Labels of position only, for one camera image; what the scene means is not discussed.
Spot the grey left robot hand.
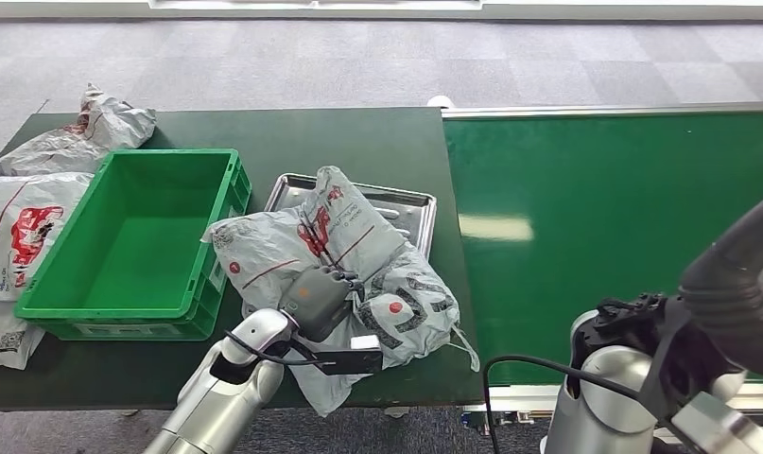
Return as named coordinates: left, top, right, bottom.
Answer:
left=280, top=264, right=363, bottom=344

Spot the grey package with red print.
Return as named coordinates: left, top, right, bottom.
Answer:
left=202, top=166, right=482, bottom=418

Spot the green conveyor belt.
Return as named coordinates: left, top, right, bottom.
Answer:
left=440, top=103, right=763, bottom=433

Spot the crumpled grey package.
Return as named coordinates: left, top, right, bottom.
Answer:
left=0, top=82, right=158, bottom=179

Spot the white package with red print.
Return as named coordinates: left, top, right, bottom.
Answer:
left=0, top=172, right=95, bottom=304

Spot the white package with QR codes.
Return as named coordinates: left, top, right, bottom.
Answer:
left=0, top=300, right=47, bottom=371

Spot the metal tray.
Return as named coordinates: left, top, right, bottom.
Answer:
left=265, top=173, right=439, bottom=261

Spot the green plastic crate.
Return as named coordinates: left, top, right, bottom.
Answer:
left=14, top=148, right=253, bottom=342

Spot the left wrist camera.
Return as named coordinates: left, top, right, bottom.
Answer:
left=291, top=333, right=386, bottom=377

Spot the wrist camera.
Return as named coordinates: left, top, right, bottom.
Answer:
left=668, top=391, right=763, bottom=454
left=291, top=333, right=386, bottom=377

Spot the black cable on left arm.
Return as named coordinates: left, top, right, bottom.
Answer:
left=224, top=328, right=332, bottom=368

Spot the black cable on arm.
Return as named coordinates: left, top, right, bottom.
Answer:
left=224, top=328, right=332, bottom=368
left=480, top=354, right=646, bottom=454

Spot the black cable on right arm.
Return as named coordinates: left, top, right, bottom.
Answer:
left=480, top=354, right=646, bottom=454

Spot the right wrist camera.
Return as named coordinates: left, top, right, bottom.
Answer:
left=668, top=391, right=763, bottom=454

